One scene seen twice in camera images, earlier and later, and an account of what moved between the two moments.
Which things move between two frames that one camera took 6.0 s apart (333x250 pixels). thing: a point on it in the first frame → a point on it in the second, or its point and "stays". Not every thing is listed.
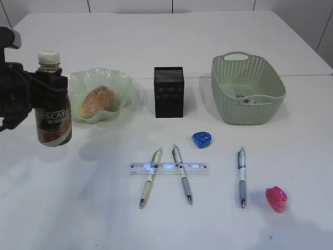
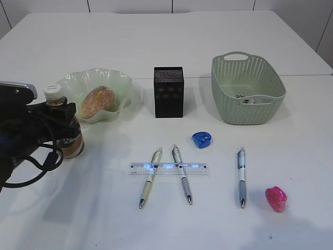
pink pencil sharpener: (277, 198) stays
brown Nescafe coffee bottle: (54, 126) → (70, 148)
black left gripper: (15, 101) → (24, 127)
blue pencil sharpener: (202, 139) stays
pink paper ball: (247, 101) stays
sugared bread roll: (97, 100) stays
